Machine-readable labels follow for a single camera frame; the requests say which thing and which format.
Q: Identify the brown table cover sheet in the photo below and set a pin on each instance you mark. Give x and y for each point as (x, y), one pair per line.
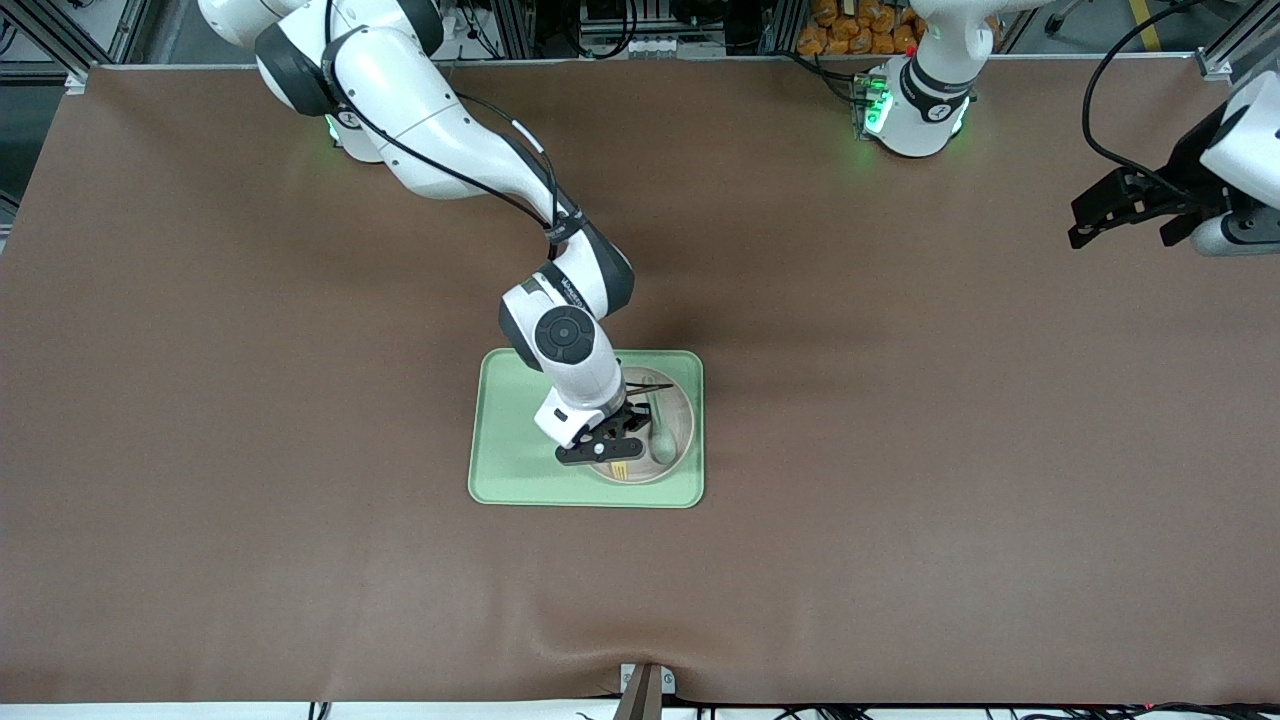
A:
(300, 560)

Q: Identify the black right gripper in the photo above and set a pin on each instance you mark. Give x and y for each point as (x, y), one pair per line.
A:
(634, 409)

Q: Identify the round beige plate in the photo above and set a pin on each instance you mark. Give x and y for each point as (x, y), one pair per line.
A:
(680, 400)

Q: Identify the metal mount bracket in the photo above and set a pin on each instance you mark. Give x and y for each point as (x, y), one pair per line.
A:
(645, 692)

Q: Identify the pale green plastic spoon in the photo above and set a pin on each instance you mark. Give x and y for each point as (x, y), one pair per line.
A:
(664, 440)

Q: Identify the pile of orange items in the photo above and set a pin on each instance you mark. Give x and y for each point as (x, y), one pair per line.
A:
(860, 25)

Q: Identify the light green rectangular tray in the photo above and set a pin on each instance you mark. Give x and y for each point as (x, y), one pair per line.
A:
(510, 450)

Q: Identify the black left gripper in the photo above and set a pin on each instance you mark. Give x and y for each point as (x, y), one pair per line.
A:
(1184, 170)

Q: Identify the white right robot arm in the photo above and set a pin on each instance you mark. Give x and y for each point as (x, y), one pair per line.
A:
(420, 110)

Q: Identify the aluminium frame post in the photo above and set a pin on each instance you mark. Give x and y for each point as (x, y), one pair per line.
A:
(75, 35)
(1235, 45)

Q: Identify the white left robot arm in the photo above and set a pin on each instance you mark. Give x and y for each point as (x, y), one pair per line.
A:
(925, 100)

